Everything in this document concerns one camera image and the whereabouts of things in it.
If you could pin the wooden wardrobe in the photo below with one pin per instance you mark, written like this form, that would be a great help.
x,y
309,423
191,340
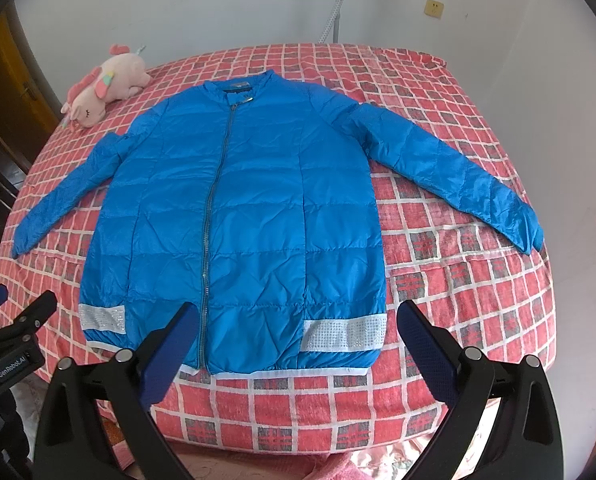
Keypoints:
x,y
28,109

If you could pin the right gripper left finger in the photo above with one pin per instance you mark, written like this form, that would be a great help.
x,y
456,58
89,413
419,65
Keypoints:
x,y
71,442

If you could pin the blue puffer jacket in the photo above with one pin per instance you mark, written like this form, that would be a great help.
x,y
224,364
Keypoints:
x,y
252,200

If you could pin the pink plush unicorn toy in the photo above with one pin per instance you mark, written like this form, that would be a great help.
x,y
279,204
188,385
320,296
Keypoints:
x,y
119,78

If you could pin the yellow wall socket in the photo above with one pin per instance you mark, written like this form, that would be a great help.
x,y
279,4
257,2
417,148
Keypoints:
x,y
434,9

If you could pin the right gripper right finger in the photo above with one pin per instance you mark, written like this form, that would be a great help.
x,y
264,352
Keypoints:
x,y
525,441

